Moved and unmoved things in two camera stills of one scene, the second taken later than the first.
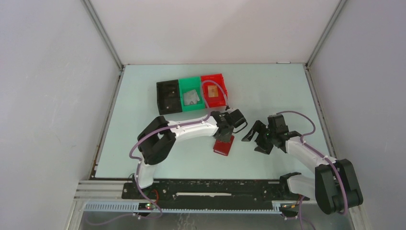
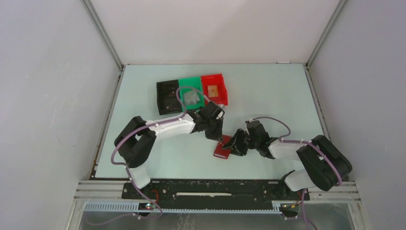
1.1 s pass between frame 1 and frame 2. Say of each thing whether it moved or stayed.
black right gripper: moved
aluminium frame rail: stayed
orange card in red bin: stayed
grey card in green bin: stayed
